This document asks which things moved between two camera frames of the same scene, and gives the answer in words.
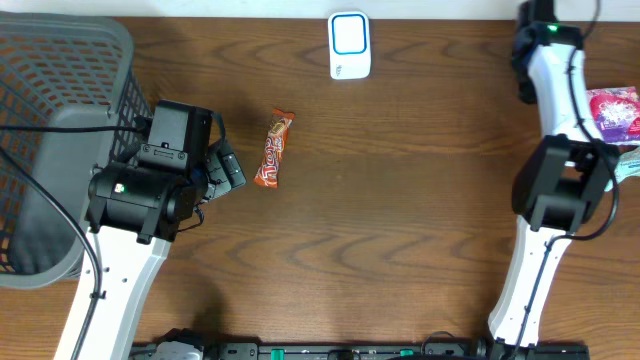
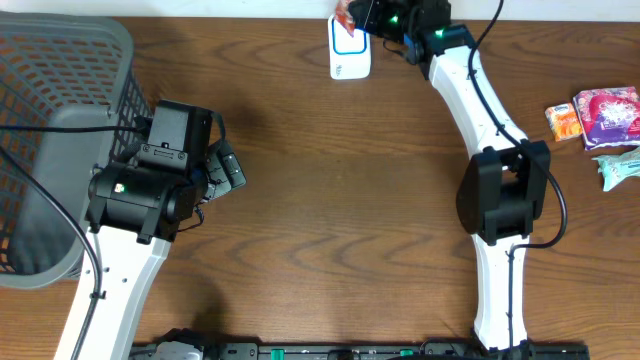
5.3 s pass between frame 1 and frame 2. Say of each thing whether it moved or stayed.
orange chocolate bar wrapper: moved
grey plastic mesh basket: stayed
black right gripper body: moved
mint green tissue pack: stayed
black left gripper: stayed
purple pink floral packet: stayed
